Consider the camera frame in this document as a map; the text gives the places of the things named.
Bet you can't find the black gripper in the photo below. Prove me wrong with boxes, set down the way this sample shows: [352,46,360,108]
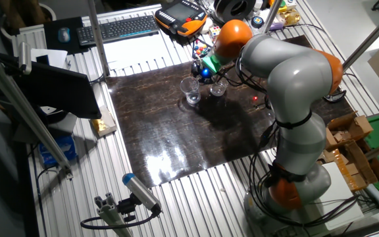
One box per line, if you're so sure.
[191,61,215,86]

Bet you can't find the clear ribbed plastic cup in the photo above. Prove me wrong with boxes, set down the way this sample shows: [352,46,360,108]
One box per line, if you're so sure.
[179,76,202,105]

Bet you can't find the clear glass beaker cup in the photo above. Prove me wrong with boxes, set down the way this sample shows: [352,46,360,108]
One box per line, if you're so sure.
[210,78,229,97]

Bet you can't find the billiard ball triangle toy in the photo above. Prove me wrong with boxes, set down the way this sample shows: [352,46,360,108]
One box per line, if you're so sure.
[191,38,213,60]

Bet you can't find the rubik's cube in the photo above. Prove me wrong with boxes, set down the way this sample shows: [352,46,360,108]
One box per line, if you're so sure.
[209,26,222,42]

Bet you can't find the orange black teach pendant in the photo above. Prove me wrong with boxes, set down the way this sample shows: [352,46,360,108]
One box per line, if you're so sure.
[154,0,208,37]

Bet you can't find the large white paper sheet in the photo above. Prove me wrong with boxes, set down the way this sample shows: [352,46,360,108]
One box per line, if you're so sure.
[103,32,177,70]

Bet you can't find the dark marble pattern mat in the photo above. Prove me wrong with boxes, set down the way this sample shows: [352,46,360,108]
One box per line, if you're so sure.
[105,35,355,188]

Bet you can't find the black filament spool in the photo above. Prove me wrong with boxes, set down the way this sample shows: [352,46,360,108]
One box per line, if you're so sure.
[214,0,257,24]

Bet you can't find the black computer keyboard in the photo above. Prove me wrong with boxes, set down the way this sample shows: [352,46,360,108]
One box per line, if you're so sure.
[76,14,161,46]

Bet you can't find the gold metallic object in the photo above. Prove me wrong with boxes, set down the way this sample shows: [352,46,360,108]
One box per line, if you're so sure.
[280,8,301,26]

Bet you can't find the black monitor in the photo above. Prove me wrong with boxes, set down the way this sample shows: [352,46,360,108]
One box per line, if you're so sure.
[0,51,102,120]

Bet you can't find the black clamp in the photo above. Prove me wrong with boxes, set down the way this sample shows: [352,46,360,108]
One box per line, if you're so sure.
[322,87,347,103]

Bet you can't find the grey computer mouse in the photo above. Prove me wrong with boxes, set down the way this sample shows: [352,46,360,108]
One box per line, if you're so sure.
[57,26,71,44]

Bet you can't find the small white paper sheet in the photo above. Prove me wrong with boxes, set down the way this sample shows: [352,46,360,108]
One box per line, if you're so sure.
[30,48,68,69]

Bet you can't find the black mouse pad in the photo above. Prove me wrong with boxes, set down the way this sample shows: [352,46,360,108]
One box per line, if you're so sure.
[43,16,89,55]

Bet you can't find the white round bucket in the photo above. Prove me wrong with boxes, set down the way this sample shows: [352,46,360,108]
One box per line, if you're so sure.
[0,2,57,42]

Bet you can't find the blue tissue pack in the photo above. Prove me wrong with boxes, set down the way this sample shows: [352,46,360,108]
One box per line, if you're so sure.
[38,135,78,167]

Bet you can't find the short aluminium profile stub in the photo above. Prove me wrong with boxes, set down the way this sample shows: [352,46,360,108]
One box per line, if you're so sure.
[93,192,134,237]

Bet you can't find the long slanted aluminium bar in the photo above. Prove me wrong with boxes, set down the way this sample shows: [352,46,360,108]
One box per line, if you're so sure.
[0,45,74,178]

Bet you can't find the cardboard box pile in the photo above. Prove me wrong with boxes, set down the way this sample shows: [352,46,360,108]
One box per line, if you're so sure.
[317,111,379,194]

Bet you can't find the white base platform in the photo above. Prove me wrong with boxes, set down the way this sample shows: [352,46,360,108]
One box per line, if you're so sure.
[320,161,365,231]

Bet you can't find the green silver camera mount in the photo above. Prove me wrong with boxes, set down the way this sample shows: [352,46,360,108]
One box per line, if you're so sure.
[202,54,224,74]

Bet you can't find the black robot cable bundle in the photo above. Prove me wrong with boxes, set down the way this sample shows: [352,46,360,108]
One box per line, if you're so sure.
[215,55,361,228]

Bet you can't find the silver metal post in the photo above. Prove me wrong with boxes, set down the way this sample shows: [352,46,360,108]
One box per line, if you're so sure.
[261,0,284,34]

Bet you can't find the upright aluminium post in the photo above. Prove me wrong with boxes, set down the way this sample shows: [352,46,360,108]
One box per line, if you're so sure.
[84,0,111,77]

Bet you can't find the silver camera blue cap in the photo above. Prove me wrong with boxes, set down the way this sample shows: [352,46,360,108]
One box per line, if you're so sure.
[122,172,163,213]

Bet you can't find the small silver camera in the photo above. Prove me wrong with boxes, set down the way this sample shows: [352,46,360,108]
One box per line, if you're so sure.
[18,41,32,75]

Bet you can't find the black camera cable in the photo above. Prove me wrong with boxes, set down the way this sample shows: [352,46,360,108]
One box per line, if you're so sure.
[80,206,161,230]

